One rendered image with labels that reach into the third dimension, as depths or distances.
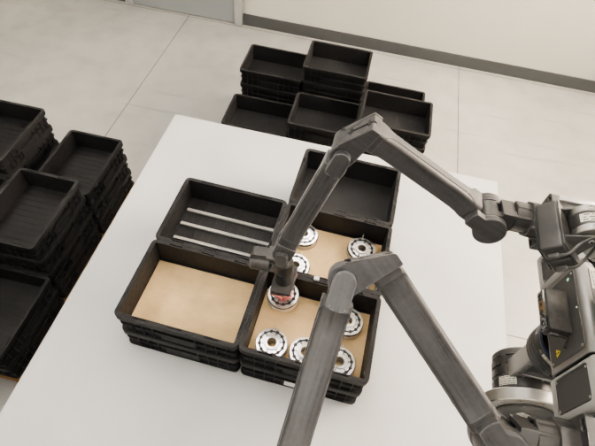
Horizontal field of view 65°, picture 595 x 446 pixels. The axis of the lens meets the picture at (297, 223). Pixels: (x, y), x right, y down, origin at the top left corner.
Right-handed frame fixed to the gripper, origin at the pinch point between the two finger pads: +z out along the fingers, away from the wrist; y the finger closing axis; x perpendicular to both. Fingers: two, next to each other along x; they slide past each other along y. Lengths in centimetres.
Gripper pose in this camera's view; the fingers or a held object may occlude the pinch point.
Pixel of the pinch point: (284, 292)
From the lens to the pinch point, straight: 153.2
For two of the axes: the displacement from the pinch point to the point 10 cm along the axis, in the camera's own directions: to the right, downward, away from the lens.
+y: -2.3, 7.8, -5.9
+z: -0.2, 6.0, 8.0
